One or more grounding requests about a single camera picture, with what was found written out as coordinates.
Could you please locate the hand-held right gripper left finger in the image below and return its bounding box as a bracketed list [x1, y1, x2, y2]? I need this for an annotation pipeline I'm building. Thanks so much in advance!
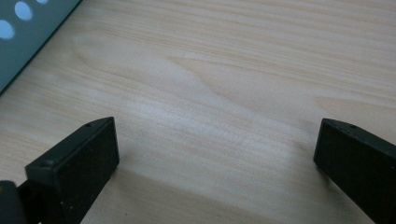
[17, 116, 120, 224]

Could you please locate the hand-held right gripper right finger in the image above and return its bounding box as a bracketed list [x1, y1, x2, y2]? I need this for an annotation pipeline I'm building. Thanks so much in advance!
[313, 118, 396, 224]

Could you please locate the teal mat with pale dots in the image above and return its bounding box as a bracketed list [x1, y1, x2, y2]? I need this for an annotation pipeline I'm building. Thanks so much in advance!
[0, 0, 83, 96]

